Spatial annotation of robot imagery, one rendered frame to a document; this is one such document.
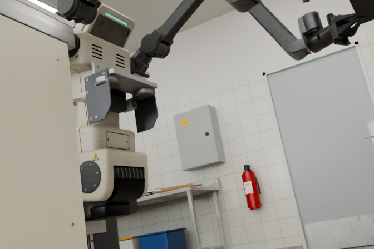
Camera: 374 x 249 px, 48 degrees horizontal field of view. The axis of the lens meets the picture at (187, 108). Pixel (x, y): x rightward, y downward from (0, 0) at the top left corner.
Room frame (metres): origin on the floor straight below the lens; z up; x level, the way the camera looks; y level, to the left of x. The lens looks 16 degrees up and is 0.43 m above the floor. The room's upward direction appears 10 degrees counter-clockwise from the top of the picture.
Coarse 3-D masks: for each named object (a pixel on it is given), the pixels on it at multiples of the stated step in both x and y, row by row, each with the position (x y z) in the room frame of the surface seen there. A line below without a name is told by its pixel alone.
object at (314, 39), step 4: (316, 28) 1.27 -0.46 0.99; (308, 32) 1.29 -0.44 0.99; (312, 32) 1.29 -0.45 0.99; (316, 32) 1.29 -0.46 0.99; (308, 36) 1.31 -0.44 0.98; (312, 36) 1.28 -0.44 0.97; (316, 36) 1.26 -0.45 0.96; (308, 40) 1.29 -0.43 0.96; (312, 40) 1.27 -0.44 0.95; (316, 40) 1.26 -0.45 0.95; (308, 44) 1.29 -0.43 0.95; (312, 44) 1.28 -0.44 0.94; (316, 44) 1.27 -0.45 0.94; (320, 44) 1.26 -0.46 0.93; (312, 48) 1.29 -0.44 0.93; (316, 48) 1.29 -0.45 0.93; (320, 48) 1.28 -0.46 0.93; (316, 52) 1.31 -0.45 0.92
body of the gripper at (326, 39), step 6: (330, 18) 1.20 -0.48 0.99; (330, 24) 1.20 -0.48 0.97; (324, 30) 1.23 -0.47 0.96; (330, 30) 1.21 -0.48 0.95; (324, 36) 1.23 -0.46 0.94; (330, 36) 1.22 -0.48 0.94; (324, 42) 1.25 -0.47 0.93; (330, 42) 1.25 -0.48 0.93; (336, 42) 1.20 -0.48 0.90; (342, 42) 1.22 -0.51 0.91; (348, 42) 1.22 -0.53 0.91
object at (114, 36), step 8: (104, 8) 1.31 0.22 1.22; (96, 16) 1.30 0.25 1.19; (104, 16) 1.33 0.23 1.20; (112, 16) 1.35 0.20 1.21; (120, 16) 1.38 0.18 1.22; (80, 24) 1.32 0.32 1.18; (88, 24) 1.31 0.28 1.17; (96, 24) 1.33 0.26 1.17; (104, 24) 1.35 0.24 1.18; (112, 24) 1.38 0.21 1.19; (120, 24) 1.41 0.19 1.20; (128, 24) 1.43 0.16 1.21; (88, 32) 1.32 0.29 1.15; (96, 32) 1.35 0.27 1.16; (104, 32) 1.37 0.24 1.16; (112, 32) 1.40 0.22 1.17; (120, 32) 1.43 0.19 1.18; (128, 32) 1.46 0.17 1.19; (112, 40) 1.43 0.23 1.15; (120, 40) 1.45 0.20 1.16
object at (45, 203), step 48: (0, 48) 0.62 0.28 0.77; (48, 48) 0.72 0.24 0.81; (0, 96) 0.62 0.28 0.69; (48, 96) 0.71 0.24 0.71; (0, 144) 0.61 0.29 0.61; (48, 144) 0.70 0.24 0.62; (0, 192) 0.61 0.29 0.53; (48, 192) 0.70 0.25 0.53; (0, 240) 0.61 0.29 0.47; (48, 240) 0.69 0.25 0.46
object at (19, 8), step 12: (0, 0) 0.64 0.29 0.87; (12, 0) 0.66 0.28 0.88; (24, 0) 0.69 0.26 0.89; (12, 12) 0.66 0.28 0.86; (24, 12) 0.69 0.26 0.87; (36, 12) 0.71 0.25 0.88; (48, 12) 0.74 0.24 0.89; (36, 24) 0.71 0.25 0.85; (48, 24) 0.74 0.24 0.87; (60, 24) 0.77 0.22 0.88; (72, 24) 0.81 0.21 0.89; (60, 36) 0.77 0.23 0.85; (72, 36) 0.80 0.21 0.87; (72, 48) 0.81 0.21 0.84
